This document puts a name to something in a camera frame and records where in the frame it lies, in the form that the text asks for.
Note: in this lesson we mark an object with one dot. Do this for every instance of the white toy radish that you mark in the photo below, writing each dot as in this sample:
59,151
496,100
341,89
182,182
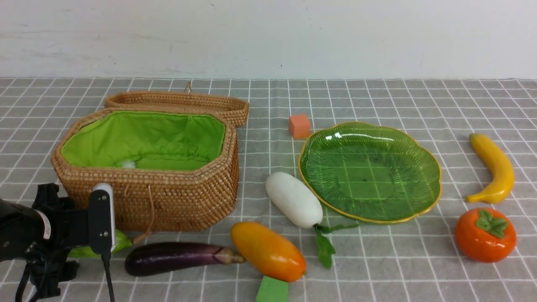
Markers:
300,205

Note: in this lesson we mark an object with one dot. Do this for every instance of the green foam cube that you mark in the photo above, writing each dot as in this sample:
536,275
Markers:
272,290

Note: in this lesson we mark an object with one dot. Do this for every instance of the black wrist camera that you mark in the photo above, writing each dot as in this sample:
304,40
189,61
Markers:
101,220

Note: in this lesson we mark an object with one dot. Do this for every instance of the purple toy eggplant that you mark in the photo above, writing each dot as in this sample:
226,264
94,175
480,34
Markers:
164,257

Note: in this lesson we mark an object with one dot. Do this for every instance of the green glass leaf plate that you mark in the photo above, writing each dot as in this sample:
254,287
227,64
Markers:
371,173

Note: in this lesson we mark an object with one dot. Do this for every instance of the yellow toy banana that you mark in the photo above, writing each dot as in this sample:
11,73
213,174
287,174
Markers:
500,167

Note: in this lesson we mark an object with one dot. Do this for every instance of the woven wicker basket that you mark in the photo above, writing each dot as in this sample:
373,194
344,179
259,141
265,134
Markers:
170,169

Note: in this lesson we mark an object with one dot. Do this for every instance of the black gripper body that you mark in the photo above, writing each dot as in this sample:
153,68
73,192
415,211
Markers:
57,228

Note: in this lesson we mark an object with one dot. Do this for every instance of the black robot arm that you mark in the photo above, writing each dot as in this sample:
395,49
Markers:
15,234

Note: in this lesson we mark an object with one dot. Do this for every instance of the orange yellow toy mango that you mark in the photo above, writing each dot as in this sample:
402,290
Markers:
269,252

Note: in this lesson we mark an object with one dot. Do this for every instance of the orange toy persimmon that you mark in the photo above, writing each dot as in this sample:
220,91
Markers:
485,235

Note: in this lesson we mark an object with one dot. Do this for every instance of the orange foam cube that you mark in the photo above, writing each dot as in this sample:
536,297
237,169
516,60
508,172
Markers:
299,126

